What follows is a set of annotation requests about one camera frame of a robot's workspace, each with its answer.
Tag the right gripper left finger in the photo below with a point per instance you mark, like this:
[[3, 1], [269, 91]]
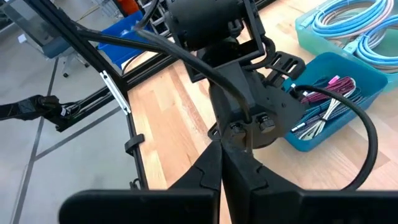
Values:
[[205, 174]]

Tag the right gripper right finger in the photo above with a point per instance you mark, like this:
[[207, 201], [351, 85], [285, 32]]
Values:
[[242, 177]]

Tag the dark teal plastic bin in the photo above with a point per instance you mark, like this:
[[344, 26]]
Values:
[[314, 143]]

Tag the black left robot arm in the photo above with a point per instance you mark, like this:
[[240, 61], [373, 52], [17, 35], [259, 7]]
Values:
[[202, 21]]

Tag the light green plastic tray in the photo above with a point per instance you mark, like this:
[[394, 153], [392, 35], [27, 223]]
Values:
[[317, 42]]

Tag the blue plastic floor bin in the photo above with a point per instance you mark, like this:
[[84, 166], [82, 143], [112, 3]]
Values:
[[124, 46]]

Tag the orange plastic object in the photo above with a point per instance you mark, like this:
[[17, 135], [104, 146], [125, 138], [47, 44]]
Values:
[[128, 6]]

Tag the grey rolling cart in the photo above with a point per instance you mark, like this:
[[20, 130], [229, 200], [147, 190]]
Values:
[[56, 48]]

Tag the black aluminium table frame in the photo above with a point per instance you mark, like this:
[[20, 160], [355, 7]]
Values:
[[140, 169]]

